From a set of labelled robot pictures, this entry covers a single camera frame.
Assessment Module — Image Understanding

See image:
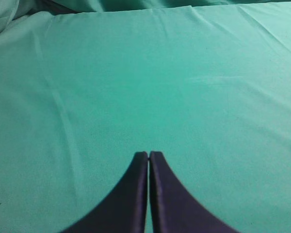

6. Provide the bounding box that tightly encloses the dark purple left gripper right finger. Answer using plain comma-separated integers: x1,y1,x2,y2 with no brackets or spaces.
149,151,237,233

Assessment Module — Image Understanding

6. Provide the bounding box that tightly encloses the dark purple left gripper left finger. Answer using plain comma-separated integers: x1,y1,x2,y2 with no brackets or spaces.
63,151,147,233

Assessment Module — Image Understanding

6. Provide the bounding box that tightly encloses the green cloth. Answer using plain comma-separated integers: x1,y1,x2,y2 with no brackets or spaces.
0,1,291,233

